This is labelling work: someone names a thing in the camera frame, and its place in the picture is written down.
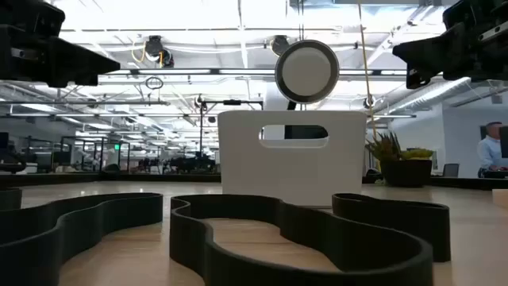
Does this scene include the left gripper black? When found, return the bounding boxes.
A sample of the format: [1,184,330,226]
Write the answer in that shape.
[0,23,121,88]

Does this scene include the small black rubber band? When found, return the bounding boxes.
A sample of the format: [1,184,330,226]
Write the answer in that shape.
[332,192,452,263]

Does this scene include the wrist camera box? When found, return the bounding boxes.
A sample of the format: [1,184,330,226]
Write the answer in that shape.
[0,0,67,39]
[442,0,508,31]

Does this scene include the hanging yellow cable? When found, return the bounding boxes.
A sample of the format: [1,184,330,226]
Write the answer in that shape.
[356,0,379,140]

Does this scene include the person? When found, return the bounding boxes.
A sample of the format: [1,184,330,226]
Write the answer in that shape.
[477,122,508,179]

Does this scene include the hanging black cable loop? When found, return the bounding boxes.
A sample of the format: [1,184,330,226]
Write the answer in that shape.
[144,75,164,91]

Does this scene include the green succulent plant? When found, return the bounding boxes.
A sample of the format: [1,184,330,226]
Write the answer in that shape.
[364,130,434,163]

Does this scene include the distant dark robot workstations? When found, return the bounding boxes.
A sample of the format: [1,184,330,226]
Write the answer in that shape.
[138,156,217,175]

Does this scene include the dark computer monitor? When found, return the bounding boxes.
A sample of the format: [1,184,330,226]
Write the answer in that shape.
[498,126,508,159]

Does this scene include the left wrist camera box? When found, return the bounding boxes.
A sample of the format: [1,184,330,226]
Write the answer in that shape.
[0,0,67,39]

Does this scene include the black framed robot cell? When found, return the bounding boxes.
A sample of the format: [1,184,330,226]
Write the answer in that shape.
[59,136,131,174]

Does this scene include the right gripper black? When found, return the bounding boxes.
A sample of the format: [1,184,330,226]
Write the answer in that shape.
[391,11,508,91]

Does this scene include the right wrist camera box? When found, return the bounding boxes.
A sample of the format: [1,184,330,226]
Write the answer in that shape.
[442,0,508,31]

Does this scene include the long black rubber band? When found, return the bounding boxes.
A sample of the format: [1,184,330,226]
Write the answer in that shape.
[0,192,164,286]
[169,194,434,286]

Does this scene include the white plastic bin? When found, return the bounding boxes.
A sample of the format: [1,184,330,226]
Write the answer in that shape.
[217,110,368,208]

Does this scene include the black aluminium table frame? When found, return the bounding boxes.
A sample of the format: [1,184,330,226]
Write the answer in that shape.
[0,172,508,191]

